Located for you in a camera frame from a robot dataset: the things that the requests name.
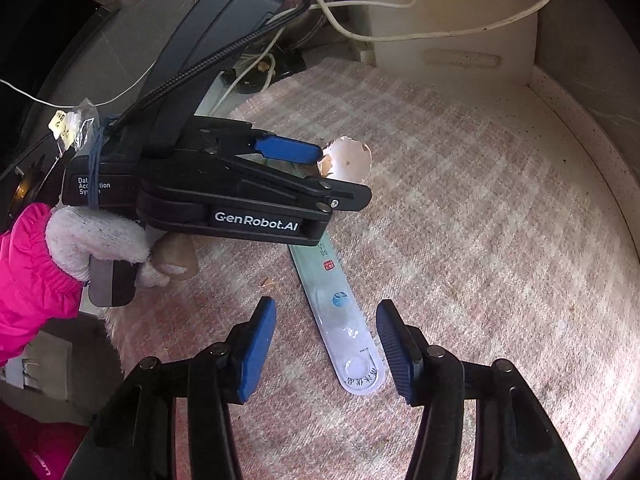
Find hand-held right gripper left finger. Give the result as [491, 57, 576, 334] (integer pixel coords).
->
[65, 297, 277, 480]

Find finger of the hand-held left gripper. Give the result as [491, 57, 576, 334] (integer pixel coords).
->
[187, 116, 322, 163]
[220, 156, 374, 212]

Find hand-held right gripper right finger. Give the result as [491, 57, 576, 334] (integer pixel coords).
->
[376, 300, 581, 480]

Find broken eggshell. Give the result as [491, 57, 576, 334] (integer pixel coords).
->
[316, 135, 374, 184]

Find green toothbrush package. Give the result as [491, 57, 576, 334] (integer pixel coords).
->
[265, 157, 389, 397]

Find person's left forearm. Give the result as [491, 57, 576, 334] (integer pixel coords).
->
[0, 202, 85, 367]

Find person's left hand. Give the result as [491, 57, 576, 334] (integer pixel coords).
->
[45, 207, 199, 288]

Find black flat object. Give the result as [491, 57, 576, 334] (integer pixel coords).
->
[235, 49, 308, 93]

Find small plastic tag bag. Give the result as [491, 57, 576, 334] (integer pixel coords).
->
[50, 101, 102, 152]

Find pink checked cloth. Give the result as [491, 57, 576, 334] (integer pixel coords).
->
[102, 57, 633, 480]

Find white cardboard box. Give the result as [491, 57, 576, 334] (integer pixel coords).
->
[0, 332, 123, 402]

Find white plastic panel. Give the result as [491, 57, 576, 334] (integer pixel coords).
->
[345, 0, 543, 88]

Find person's pink jacket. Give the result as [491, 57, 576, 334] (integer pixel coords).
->
[0, 392, 98, 480]

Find blue string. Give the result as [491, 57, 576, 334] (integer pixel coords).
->
[86, 119, 110, 209]

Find looped white cable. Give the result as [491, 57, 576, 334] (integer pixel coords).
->
[220, 52, 277, 108]

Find black braided cable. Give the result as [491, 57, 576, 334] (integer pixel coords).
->
[97, 0, 313, 133]

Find thin white cable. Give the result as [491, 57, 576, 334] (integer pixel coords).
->
[0, 62, 166, 109]

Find long white cable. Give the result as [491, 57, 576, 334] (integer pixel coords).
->
[312, 0, 566, 67]

